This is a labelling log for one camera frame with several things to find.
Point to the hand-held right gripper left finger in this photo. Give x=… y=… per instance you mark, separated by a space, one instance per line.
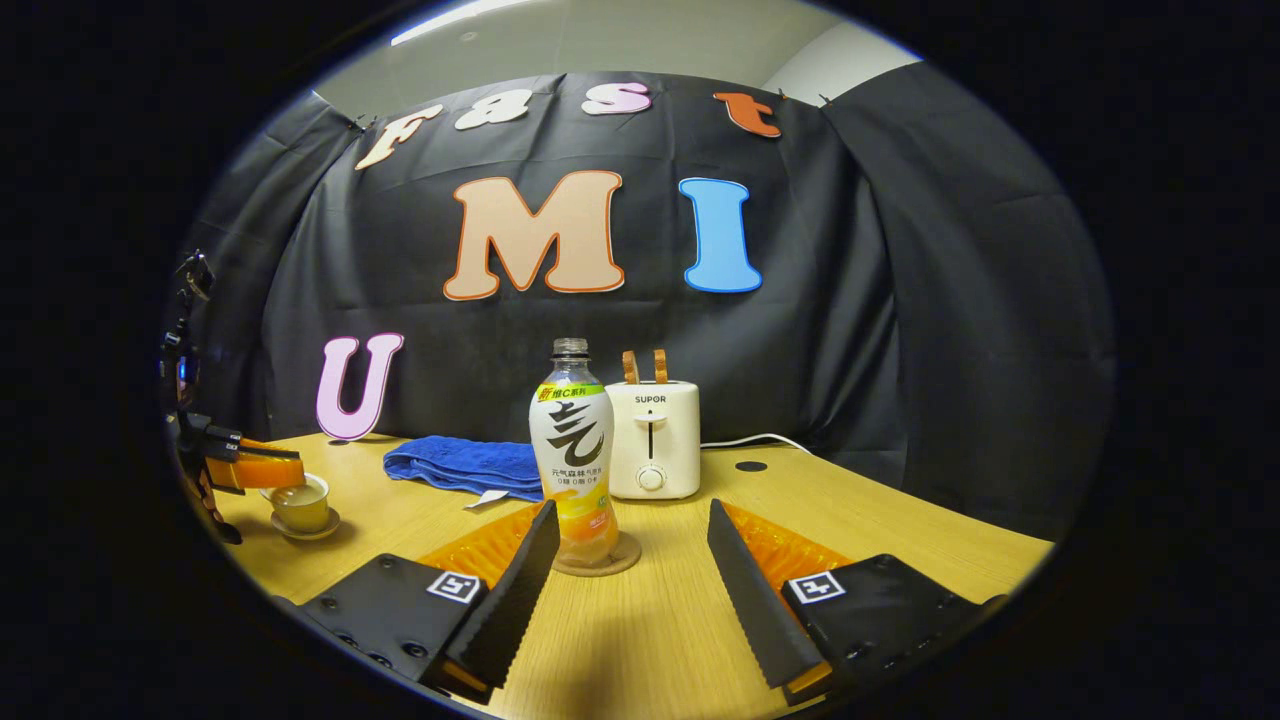
x=515 y=600

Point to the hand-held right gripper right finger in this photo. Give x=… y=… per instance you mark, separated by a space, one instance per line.
x=755 y=600

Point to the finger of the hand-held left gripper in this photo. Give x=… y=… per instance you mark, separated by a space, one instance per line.
x=265 y=470

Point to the white teacup lid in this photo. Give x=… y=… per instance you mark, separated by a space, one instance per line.
x=312 y=490

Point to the white teacup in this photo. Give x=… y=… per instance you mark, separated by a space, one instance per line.
x=300 y=518

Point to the round brown coaster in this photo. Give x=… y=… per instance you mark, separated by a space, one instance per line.
x=625 y=558

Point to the plastic water bottle orange drink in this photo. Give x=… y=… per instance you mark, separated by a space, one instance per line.
x=572 y=450

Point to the white saucer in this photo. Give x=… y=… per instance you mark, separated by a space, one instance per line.
x=325 y=528

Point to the blue towel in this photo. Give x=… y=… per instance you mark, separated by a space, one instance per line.
x=460 y=465

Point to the white toaster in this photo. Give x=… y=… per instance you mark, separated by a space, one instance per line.
x=655 y=430

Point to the bread slice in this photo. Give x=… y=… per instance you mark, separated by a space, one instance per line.
x=631 y=368
x=661 y=366

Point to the black backdrop cloth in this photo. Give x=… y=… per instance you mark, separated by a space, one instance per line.
x=900 y=300

